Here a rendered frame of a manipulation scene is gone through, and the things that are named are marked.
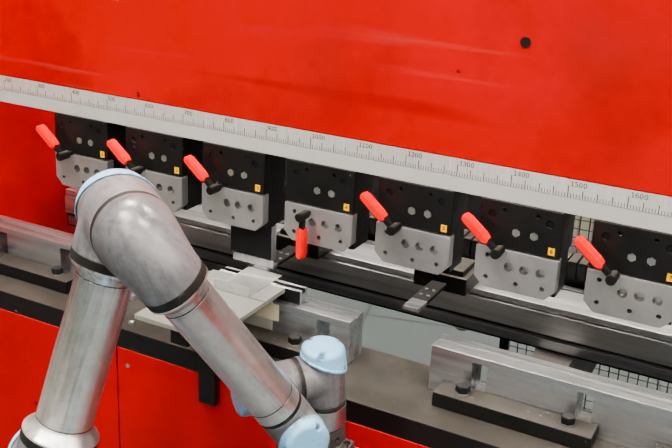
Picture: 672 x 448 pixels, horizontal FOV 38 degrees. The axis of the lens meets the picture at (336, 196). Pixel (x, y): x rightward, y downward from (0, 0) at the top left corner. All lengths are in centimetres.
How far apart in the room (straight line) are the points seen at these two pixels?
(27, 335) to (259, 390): 104
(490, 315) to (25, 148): 131
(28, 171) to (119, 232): 145
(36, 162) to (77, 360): 134
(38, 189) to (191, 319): 149
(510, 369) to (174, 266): 79
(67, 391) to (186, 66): 77
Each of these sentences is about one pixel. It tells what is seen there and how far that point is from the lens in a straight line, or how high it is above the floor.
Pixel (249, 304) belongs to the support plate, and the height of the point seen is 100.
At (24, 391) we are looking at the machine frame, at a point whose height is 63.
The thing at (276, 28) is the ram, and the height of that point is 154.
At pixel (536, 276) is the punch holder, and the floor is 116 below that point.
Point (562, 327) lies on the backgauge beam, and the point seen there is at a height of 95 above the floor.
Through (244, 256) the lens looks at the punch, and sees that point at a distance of 206.
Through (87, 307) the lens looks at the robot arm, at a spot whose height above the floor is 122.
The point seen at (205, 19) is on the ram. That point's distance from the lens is 193.
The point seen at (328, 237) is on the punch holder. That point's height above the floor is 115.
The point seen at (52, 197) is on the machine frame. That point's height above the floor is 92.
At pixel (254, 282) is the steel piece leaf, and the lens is 203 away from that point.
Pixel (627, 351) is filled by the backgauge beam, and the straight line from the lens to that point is 206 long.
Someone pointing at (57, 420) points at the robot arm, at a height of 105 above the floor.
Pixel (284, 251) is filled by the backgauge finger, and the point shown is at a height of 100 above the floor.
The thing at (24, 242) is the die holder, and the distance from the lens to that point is 244.
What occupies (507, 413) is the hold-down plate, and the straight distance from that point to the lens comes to 182.
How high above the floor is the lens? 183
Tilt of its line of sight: 19 degrees down
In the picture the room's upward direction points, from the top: 3 degrees clockwise
